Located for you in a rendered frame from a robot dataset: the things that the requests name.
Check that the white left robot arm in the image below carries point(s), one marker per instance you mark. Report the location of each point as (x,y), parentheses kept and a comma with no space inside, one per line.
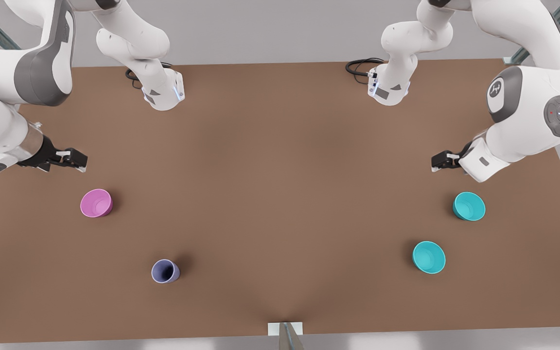
(528,112)

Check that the pink bowl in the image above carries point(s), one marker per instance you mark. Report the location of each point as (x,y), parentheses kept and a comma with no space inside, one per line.
(96,203)

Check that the teal bowl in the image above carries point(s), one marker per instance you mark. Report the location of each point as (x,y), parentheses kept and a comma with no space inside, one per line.
(428,257)
(469,206)

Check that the lavender blue bowl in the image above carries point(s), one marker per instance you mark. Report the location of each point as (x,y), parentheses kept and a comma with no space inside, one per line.
(165,271)

